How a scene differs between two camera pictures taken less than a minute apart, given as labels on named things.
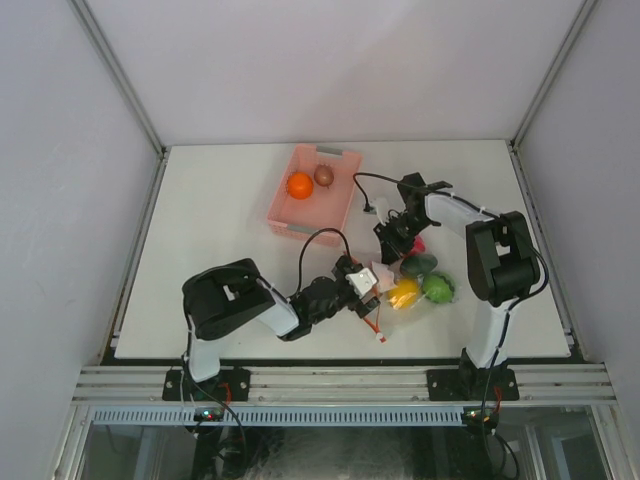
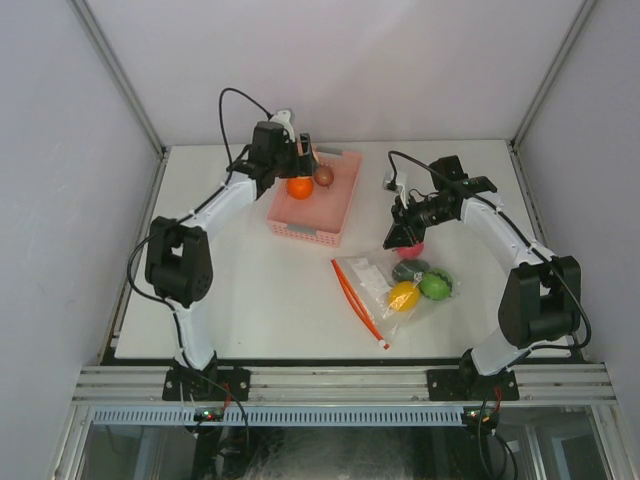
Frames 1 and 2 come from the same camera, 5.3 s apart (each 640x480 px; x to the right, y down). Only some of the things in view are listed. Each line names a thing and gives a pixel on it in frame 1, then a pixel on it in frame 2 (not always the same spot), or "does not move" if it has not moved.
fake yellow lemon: (404, 295) does not move
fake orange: (300, 185) does not move
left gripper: (339, 272) to (302, 166)
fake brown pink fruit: (324, 175) does not move
